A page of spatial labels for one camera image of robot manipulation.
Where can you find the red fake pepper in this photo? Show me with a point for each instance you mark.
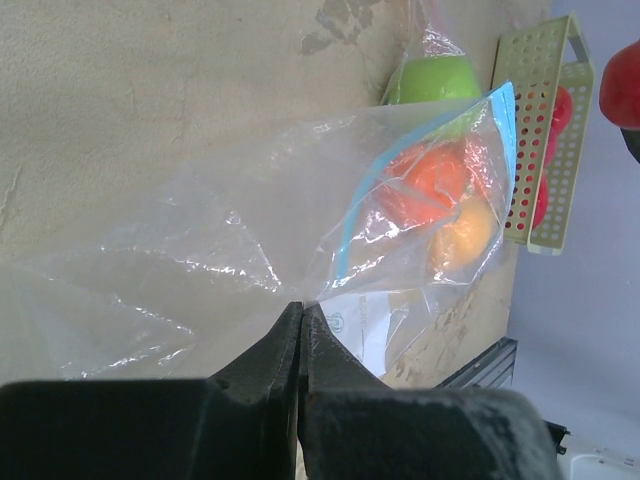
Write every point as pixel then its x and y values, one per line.
pixel 542 201

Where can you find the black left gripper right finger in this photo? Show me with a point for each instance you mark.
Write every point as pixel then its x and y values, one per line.
pixel 353 426

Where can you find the red fake apple with stem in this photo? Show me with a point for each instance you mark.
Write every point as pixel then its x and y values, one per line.
pixel 551 147

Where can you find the dark red fake apple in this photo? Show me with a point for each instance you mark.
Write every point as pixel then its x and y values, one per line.
pixel 619 88

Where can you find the clear bag red zipper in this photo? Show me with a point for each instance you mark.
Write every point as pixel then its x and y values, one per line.
pixel 488 153

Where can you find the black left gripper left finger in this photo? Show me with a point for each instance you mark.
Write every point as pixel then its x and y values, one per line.
pixel 236 424

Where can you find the fake orange tangerine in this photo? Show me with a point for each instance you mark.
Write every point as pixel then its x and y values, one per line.
pixel 422 185

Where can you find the fake yellow orange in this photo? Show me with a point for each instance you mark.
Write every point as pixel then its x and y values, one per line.
pixel 462 241

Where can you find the clear bag blue zipper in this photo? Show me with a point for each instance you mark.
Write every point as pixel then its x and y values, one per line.
pixel 180 277

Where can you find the green perforated basket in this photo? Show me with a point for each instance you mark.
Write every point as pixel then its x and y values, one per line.
pixel 550 68

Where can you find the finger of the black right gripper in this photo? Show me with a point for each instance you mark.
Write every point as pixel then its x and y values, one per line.
pixel 632 142

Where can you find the green fake fruit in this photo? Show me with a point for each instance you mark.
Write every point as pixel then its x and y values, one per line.
pixel 434 79

